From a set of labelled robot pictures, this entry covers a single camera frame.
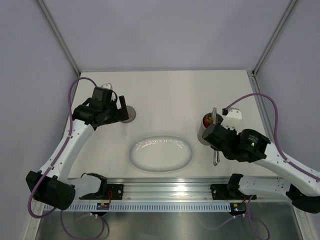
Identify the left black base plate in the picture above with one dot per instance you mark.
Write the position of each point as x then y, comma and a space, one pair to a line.
106, 192

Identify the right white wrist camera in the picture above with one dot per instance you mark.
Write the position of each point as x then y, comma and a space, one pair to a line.
232, 118

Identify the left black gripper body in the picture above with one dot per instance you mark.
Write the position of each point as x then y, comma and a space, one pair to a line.
112, 114

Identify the slotted cable duct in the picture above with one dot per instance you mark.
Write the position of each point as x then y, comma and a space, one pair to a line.
152, 207

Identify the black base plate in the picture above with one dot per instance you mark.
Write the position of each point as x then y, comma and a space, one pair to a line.
106, 192
222, 191

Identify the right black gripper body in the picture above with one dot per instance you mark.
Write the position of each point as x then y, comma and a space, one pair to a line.
227, 154

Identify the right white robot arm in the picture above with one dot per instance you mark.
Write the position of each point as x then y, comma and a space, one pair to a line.
297, 183

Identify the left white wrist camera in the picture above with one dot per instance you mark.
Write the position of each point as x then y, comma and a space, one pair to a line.
107, 86

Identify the white oval plate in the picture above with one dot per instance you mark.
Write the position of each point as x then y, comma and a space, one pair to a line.
160, 154

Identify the metal tongs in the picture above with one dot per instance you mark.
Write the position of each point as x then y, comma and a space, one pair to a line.
216, 155

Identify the brown shrimp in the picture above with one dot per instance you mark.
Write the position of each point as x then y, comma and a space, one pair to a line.
213, 118

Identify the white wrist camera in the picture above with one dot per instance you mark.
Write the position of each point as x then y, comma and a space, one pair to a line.
232, 118
107, 86

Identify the red sausage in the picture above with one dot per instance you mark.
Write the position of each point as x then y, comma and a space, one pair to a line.
206, 123

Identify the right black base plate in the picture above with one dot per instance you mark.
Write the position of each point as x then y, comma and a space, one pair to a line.
222, 191

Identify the aluminium mounting rail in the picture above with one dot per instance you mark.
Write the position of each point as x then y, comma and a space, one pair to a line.
157, 189

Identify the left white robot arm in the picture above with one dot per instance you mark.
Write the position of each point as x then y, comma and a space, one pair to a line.
50, 185

